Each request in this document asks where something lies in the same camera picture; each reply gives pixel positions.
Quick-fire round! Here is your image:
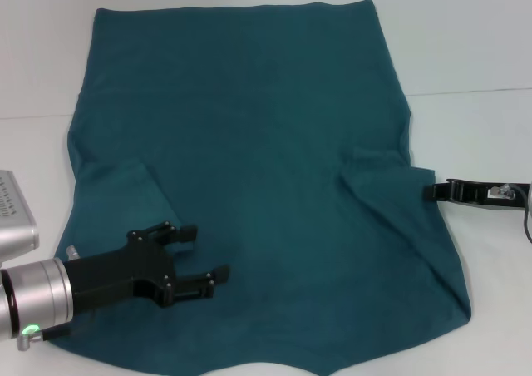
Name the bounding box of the teal blue shirt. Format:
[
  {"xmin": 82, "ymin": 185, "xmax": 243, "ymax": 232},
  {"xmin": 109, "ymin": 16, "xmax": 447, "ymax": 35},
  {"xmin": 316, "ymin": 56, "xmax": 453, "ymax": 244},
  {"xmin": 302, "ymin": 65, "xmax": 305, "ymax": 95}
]
[{"xmin": 52, "ymin": 0, "xmax": 473, "ymax": 364}]

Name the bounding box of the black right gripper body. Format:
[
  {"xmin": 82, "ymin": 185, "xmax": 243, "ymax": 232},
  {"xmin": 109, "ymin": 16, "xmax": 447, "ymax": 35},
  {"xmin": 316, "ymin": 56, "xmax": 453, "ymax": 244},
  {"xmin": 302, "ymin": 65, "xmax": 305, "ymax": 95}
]
[{"xmin": 455, "ymin": 179, "xmax": 529, "ymax": 213}]

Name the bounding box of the right gripper plug with cable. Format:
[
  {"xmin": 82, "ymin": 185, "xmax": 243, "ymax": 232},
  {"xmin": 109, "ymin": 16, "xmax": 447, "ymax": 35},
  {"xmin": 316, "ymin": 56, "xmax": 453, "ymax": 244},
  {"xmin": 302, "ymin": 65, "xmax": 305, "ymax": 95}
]
[{"xmin": 500, "ymin": 183, "xmax": 532, "ymax": 242}]

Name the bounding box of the left arm red black cable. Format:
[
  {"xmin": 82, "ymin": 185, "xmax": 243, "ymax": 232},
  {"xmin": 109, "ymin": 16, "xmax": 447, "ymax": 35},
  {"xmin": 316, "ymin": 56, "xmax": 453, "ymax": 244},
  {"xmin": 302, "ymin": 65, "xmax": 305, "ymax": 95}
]
[{"xmin": 41, "ymin": 324, "xmax": 72, "ymax": 343}]

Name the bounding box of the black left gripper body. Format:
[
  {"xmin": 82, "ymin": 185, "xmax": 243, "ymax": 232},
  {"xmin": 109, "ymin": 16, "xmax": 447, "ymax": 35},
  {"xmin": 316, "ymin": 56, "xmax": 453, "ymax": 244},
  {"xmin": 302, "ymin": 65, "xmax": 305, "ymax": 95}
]
[{"xmin": 62, "ymin": 230, "xmax": 175, "ymax": 313}]

